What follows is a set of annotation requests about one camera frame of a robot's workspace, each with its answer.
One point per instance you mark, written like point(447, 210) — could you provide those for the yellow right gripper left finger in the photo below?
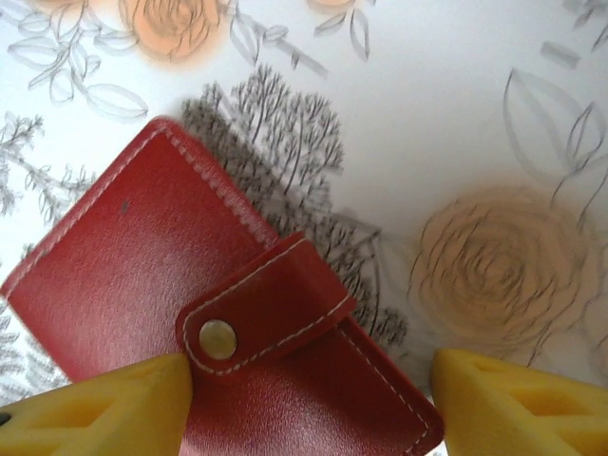
point(95, 418)

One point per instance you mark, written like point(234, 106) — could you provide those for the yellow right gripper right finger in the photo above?
point(522, 413)

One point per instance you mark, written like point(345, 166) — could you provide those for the red leather card holder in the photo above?
point(142, 261)

